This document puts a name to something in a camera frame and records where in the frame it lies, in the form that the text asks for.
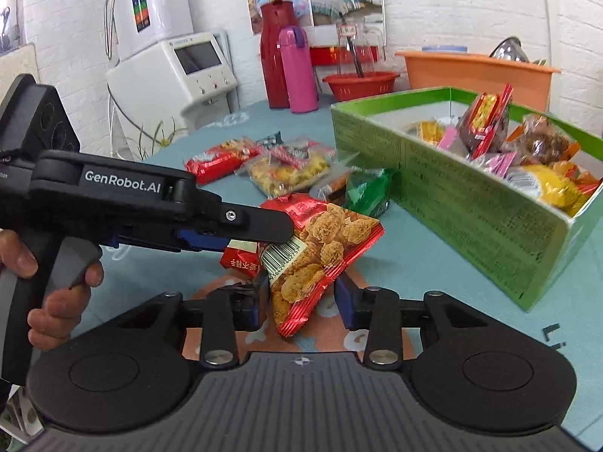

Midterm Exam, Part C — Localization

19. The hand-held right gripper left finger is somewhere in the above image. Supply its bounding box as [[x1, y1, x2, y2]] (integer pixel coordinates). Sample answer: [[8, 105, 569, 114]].
[[115, 275, 272, 371]]

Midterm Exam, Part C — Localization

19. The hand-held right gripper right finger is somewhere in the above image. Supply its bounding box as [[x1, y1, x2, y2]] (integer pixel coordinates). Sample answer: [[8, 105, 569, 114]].
[[334, 273, 491, 371]]

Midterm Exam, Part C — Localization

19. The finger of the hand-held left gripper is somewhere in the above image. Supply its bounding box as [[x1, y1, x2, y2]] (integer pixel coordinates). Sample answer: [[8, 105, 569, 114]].
[[176, 197, 296, 252]]

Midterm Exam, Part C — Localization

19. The red fried snack packet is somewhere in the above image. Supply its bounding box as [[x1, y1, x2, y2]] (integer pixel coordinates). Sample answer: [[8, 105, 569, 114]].
[[258, 193, 386, 338]]

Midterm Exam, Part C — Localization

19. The green cardboard box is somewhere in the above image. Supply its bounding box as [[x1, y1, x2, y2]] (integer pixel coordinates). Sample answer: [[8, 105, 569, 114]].
[[330, 86, 603, 312]]

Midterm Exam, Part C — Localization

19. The pink packet of round biscuits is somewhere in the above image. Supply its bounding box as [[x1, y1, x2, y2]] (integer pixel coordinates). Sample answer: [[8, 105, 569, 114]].
[[437, 127, 519, 176]]

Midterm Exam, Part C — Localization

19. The clear packet of brown dates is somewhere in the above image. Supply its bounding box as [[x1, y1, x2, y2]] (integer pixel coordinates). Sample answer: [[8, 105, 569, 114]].
[[500, 113, 579, 166]]

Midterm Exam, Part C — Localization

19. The orange clear snack packet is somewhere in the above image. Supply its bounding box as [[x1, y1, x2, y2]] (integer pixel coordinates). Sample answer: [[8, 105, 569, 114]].
[[549, 141, 603, 199]]

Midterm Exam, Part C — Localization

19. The clear packet of yellow snacks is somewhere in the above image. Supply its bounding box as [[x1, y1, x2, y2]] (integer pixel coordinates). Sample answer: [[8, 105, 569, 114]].
[[239, 137, 336, 197]]

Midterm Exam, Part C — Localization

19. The person's left hand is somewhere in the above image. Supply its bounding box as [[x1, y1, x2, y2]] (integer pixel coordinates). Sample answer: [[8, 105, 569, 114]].
[[0, 229, 105, 353]]

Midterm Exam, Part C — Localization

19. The red packet with yellow characters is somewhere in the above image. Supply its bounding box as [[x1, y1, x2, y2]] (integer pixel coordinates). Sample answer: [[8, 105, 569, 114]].
[[220, 239, 265, 272]]

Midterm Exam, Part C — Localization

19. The long red snack packet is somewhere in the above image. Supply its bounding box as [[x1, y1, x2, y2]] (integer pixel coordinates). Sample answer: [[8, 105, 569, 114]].
[[184, 138, 263, 185]]

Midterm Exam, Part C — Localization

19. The small clear orange packet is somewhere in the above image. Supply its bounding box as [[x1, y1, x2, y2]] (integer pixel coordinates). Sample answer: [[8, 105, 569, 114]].
[[308, 173, 353, 206]]

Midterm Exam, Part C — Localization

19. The small dark snack packet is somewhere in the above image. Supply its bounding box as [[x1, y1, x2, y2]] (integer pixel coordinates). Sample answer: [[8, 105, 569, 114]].
[[253, 131, 284, 152]]

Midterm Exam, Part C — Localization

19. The small green snack packet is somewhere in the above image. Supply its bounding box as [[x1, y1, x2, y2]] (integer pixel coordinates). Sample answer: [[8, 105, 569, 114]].
[[345, 168, 397, 220]]

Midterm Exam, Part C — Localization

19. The white water dispenser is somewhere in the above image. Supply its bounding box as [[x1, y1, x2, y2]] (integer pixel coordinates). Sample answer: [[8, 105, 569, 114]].
[[105, 0, 239, 129]]

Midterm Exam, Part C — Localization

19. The pink thermos bottle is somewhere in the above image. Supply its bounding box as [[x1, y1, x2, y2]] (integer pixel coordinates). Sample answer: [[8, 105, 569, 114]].
[[278, 27, 320, 114]]

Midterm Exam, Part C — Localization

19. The red thermos jug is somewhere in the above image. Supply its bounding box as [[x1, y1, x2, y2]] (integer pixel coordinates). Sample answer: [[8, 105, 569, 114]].
[[259, 2, 303, 110]]

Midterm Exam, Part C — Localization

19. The red plastic basket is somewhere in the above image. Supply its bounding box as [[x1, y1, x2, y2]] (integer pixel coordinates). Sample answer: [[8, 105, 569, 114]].
[[322, 71, 401, 103]]

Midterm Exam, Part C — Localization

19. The red plastic crate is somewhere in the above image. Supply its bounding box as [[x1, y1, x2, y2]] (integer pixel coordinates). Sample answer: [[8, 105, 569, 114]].
[[308, 44, 378, 69]]

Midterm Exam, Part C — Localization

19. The small yellow orange packet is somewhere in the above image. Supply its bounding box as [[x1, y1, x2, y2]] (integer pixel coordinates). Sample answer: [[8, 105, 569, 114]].
[[416, 120, 454, 146]]

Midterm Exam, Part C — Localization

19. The clear glass pitcher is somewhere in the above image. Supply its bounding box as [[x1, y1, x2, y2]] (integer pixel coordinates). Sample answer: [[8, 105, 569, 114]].
[[336, 22, 388, 79]]

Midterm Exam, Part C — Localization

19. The red packet with yellow print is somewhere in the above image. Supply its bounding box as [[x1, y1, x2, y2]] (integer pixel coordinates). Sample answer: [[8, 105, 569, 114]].
[[458, 83, 515, 159]]

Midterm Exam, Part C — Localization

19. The large yellow snack packet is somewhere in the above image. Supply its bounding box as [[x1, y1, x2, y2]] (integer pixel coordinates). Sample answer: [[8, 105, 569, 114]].
[[505, 164, 600, 218]]

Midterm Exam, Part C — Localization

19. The orange plastic basin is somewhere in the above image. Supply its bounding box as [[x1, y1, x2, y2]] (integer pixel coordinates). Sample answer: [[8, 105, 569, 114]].
[[394, 48, 562, 115]]

